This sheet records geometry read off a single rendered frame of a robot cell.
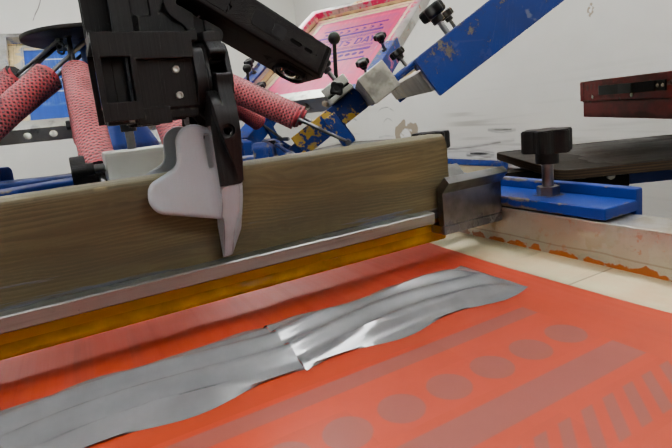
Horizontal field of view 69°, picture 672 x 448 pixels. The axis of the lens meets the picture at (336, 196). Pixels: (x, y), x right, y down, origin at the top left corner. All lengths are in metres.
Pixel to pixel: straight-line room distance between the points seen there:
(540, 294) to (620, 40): 2.14
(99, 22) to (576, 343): 0.34
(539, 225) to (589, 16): 2.13
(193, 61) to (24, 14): 4.26
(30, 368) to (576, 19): 2.46
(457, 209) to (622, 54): 2.05
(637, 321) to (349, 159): 0.22
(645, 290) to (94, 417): 0.34
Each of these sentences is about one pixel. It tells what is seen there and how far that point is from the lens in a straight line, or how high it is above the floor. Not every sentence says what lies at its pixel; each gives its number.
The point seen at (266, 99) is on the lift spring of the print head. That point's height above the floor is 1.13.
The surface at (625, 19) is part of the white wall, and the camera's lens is 2.46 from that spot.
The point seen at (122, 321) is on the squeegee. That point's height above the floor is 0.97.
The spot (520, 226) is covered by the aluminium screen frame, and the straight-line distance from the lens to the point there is 0.48.
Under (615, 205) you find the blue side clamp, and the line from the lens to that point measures 0.44.
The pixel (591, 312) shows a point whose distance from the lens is 0.35.
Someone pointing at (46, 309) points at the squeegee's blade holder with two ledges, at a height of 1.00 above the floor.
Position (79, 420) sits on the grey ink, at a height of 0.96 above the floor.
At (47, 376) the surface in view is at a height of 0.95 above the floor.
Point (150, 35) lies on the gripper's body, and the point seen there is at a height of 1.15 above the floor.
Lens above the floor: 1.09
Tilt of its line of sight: 10 degrees down
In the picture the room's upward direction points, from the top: 6 degrees counter-clockwise
